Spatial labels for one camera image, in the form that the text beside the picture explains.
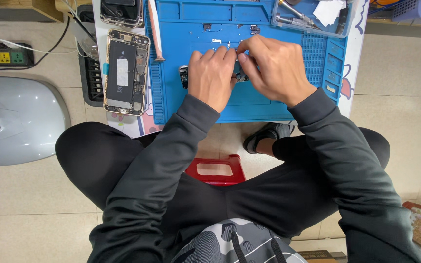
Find person's right hand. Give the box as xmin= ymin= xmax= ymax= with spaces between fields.
xmin=236 ymin=35 xmax=318 ymax=108

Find person's left hand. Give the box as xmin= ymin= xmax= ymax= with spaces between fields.
xmin=187 ymin=47 xmax=239 ymax=113

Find phone logic board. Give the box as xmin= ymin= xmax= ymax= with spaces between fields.
xmin=179 ymin=65 xmax=251 ymax=90

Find blue silicone repair mat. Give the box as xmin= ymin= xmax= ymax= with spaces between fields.
xmin=144 ymin=0 xmax=351 ymax=125

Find silver knurled screwdriver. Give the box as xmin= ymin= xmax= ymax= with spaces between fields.
xmin=275 ymin=13 xmax=321 ymax=31

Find black sandal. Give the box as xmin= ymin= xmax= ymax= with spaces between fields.
xmin=242 ymin=122 xmax=296 ymax=155

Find slim silver screwdriver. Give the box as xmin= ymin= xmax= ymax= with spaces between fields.
xmin=278 ymin=0 xmax=314 ymax=23

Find clear plastic tool tray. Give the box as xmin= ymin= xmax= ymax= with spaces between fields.
xmin=271 ymin=0 xmax=354 ymax=38

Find crumpled white tissue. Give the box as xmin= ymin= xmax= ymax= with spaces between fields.
xmin=312 ymin=0 xmax=347 ymax=27

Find opened gold phone with battery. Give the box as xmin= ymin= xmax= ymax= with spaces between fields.
xmin=103 ymin=28 xmax=151 ymax=117

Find red plastic stool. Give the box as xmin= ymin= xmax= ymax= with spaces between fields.
xmin=184 ymin=154 xmax=247 ymax=186

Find opened silver phone housing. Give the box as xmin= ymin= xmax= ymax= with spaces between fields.
xmin=99 ymin=0 xmax=145 ymax=29

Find black slotted tray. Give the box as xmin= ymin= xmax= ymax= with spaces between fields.
xmin=76 ymin=4 xmax=105 ymax=108

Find blue plastic basket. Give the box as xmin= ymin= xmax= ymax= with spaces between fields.
xmin=391 ymin=0 xmax=421 ymax=25

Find brown cardboard box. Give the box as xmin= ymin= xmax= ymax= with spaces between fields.
xmin=297 ymin=250 xmax=347 ymax=263

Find grey plastic shell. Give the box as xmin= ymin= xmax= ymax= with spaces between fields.
xmin=0 ymin=76 xmax=72 ymax=167

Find black power strip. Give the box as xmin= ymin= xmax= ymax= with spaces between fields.
xmin=0 ymin=38 xmax=35 ymax=68

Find pink handled pry tool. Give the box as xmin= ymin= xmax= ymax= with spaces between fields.
xmin=147 ymin=0 xmax=166 ymax=63

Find black cable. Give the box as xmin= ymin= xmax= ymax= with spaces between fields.
xmin=0 ymin=15 xmax=71 ymax=78

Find white cable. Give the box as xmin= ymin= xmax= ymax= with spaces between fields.
xmin=0 ymin=0 xmax=87 ymax=55

